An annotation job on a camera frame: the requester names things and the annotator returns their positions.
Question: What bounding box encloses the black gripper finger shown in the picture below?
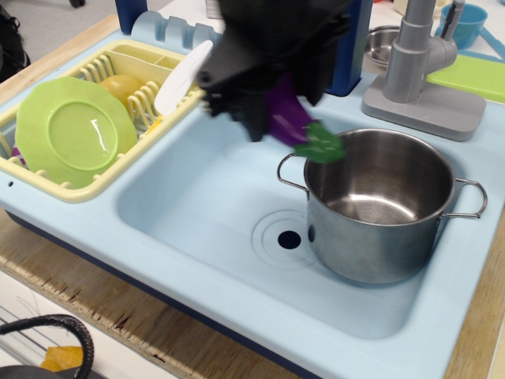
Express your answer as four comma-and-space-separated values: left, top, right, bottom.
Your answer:
292, 62, 333, 106
229, 92, 267, 142

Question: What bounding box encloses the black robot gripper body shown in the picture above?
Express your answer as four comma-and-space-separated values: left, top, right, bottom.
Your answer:
197, 1, 351, 116

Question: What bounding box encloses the purple toy eggplant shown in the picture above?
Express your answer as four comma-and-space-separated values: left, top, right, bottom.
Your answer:
264, 74, 346, 163

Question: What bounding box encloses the stainless steel pot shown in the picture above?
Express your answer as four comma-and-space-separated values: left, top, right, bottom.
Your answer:
299, 129, 488, 285

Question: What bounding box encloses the white plastic knife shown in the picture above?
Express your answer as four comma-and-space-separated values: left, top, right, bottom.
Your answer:
154, 39, 214, 116

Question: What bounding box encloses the small steel bowl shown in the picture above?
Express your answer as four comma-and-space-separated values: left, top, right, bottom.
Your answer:
365, 25, 399, 69

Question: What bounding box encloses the grey toy faucet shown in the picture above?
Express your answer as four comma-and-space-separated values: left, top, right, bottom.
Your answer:
361, 1, 486, 141

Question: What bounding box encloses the yellow dish rack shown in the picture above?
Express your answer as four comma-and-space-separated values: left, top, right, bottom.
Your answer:
1, 39, 203, 208

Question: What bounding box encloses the light blue toy sink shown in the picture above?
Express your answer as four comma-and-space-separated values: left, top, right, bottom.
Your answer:
0, 10, 505, 379

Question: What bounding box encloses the yellow plastic bowl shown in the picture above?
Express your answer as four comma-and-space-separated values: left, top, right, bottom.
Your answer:
99, 75, 141, 111

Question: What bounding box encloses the blue plastic cup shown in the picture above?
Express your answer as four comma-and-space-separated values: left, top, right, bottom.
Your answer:
452, 3, 504, 63

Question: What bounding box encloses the green cutting board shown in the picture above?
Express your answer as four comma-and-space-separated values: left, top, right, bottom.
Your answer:
427, 54, 504, 103

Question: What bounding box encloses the green plastic plate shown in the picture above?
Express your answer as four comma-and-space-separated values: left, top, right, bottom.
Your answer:
15, 77, 137, 189

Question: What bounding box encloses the purple item in rack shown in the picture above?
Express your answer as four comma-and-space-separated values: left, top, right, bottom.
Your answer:
11, 145, 26, 166

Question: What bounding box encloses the yellow tape piece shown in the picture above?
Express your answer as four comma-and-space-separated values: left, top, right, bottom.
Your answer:
40, 346, 84, 373

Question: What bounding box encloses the black braided cable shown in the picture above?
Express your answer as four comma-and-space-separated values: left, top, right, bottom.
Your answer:
0, 313, 95, 379

